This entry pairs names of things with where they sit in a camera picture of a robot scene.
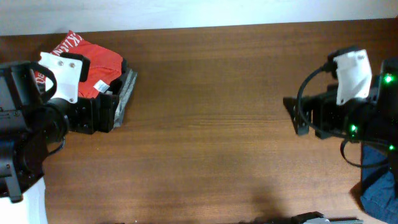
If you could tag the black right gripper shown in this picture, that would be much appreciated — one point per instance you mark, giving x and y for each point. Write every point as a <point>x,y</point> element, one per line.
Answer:
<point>322,107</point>

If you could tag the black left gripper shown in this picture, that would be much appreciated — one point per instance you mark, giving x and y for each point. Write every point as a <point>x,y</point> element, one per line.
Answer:
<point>92,122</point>

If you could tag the orange red t-shirt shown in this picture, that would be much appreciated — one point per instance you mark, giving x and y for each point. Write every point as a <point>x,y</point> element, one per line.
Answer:
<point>105,65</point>

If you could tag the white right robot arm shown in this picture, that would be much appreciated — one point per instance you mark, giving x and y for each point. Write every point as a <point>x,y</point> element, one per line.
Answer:
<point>343,99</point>

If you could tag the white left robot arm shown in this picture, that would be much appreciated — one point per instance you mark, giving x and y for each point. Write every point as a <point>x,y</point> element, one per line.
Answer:
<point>40,105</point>

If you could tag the black Nike garment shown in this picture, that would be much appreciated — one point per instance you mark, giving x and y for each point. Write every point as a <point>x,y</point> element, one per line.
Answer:
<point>116,85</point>

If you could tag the grey folded garment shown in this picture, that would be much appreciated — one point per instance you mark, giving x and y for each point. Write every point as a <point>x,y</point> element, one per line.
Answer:
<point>120,101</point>

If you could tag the dark blue garment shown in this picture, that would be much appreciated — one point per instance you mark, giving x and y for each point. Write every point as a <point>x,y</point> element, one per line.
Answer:
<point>378,193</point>

